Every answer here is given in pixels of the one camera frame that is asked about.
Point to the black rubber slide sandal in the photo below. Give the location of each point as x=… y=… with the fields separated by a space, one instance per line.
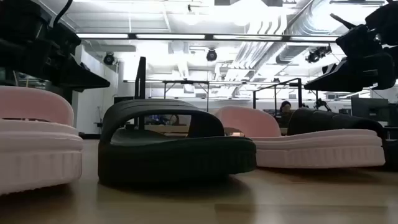
x=317 y=121
x=174 y=158

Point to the pink rubber slide sandal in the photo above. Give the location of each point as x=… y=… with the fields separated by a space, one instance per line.
x=311 y=149
x=37 y=155

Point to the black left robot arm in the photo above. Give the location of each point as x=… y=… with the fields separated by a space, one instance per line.
x=21 y=31

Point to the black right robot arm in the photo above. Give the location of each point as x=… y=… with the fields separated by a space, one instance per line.
x=385 y=18

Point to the black ceiling spotlights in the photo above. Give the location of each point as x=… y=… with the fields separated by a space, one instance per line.
x=317 y=54

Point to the black computer monitor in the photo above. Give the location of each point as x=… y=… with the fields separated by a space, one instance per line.
x=370 y=109

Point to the person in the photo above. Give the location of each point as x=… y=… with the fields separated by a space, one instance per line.
x=285 y=107

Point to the long ceiling light bar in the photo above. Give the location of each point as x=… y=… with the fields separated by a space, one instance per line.
x=171 y=36

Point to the corrugated ventilation duct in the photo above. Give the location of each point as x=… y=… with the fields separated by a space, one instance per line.
x=292 y=54

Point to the black aluminium table frame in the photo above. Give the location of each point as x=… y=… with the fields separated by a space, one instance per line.
x=88 y=136

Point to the black frame background table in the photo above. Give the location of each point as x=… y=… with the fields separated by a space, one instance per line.
x=186 y=82

